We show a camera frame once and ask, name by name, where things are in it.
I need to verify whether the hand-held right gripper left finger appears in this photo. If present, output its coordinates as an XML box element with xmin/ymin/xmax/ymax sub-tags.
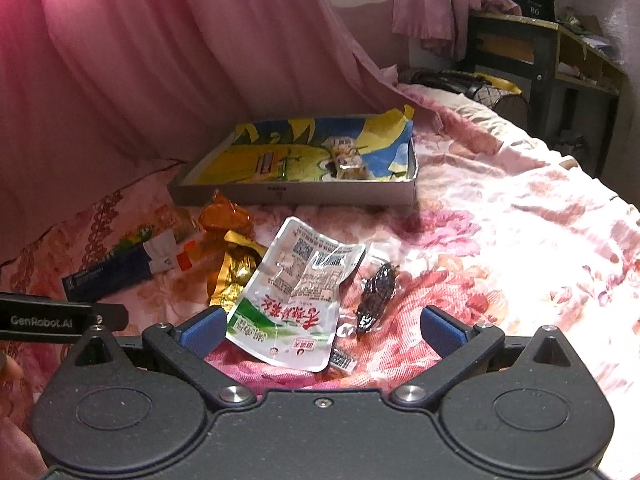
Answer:
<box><xmin>61</xmin><ymin>305</ymin><xmax>257</xmax><ymax>409</ymax></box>

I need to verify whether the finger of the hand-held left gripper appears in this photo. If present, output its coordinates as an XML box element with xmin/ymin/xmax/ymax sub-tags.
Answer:
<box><xmin>93</xmin><ymin>302</ymin><xmax>129</xmax><ymax>334</ymax></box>

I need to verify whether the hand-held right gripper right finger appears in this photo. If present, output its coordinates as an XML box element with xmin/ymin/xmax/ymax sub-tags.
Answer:
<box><xmin>390</xmin><ymin>305</ymin><xmax>577</xmax><ymax>409</ymax></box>

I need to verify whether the dark blue snack packet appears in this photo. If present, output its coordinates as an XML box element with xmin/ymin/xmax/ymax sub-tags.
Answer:
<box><xmin>62</xmin><ymin>232</ymin><xmax>202</xmax><ymax>307</ymax></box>

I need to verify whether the gold foil snack packet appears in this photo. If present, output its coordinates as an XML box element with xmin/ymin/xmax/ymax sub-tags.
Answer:
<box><xmin>207</xmin><ymin>230</ymin><xmax>269</xmax><ymax>312</ymax></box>

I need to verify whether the clear-wrapped dark snack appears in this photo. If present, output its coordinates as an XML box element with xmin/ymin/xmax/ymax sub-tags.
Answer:
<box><xmin>331</xmin><ymin>254</ymin><xmax>402</xmax><ymax>374</ymax></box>

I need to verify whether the long green snack packet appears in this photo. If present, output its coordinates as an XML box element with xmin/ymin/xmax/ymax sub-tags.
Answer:
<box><xmin>112</xmin><ymin>225</ymin><xmax>157</xmax><ymax>254</ymax></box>

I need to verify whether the white green snack packet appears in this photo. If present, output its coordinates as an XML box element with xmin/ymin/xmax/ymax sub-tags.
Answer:
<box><xmin>225</xmin><ymin>216</ymin><xmax>368</xmax><ymax>373</ymax></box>

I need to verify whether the orange cellophane snack packet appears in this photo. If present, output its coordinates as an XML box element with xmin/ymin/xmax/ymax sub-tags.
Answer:
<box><xmin>197</xmin><ymin>189</ymin><xmax>257</xmax><ymax>247</ymax></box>

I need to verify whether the grey cardboard box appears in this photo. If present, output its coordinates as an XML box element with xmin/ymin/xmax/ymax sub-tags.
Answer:
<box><xmin>167</xmin><ymin>105</ymin><xmax>419</xmax><ymax>209</ymax></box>

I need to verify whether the clear packet of brown snacks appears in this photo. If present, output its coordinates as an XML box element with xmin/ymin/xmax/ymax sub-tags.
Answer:
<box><xmin>326</xmin><ymin>141</ymin><xmax>372</xmax><ymax>181</ymax></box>

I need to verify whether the floral pink bed sheet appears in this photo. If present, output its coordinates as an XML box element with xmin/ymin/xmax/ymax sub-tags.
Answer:
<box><xmin>0</xmin><ymin>82</ymin><xmax>640</xmax><ymax>480</ymax></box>

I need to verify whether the black and yellow bag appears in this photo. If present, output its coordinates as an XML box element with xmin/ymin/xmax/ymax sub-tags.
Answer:
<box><xmin>410</xmin><ymin>70</ymin><xmax>524</xmax><ymax>99</ymax></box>

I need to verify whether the pink curtain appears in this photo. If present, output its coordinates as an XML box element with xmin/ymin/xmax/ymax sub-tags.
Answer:
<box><xmin>0</xmin><ymin>0</ymin><xmax>417</xmax><ymax>267</ymax></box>

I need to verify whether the dark wooden chair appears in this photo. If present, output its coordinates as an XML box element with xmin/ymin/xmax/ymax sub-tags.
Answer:
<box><xmin>467</xmin><ymin>9</ymin><xmax>629</xmax><ymax>177</ymax></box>

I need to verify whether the black box with scalloped edge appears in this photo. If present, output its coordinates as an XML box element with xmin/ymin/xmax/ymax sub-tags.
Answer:
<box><xmin>502</xmin><ymin>0</ymin><xmax>559</xmax><ymax>24</ymax></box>

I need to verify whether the wire mesh basket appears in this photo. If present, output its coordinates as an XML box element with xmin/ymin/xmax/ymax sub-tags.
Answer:
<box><xmin>472</xmin><ymin>85</ymin><xmax>530</xmax><ymax>132</ymax></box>

